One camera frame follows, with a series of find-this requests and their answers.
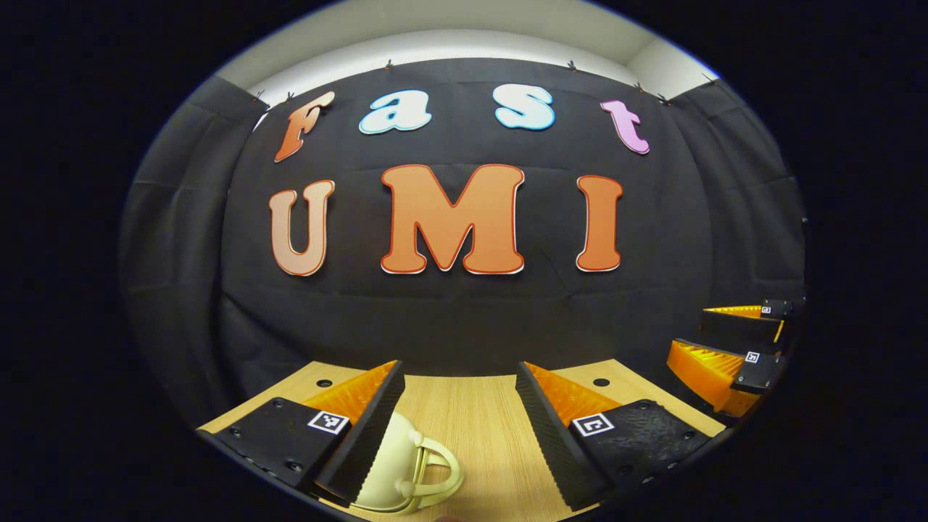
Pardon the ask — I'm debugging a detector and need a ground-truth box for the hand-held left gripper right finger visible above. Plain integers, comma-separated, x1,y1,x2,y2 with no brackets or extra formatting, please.
516,362,728,510

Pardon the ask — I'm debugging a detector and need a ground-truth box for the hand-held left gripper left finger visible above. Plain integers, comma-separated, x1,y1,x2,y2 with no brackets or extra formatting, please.
197,360,405,506

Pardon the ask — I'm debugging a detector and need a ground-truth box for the row of small black clips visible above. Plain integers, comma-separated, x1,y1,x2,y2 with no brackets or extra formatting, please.
254,59,715,106

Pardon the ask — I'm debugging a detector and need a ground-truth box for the pale yellow suitcase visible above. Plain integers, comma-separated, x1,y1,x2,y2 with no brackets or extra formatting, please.
355,412,465,514

